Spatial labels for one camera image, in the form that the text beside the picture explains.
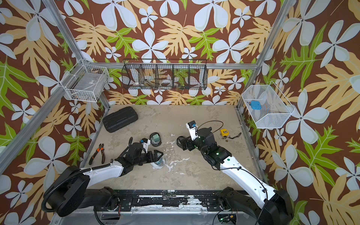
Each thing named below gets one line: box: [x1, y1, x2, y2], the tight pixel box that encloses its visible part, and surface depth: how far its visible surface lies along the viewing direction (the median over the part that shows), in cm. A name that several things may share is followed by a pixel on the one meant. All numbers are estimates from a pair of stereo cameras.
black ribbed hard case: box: [102, 106, 139, 133], surface depth 107 cm
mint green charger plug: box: [152, 134, 160, 143], surface depth 100 cm
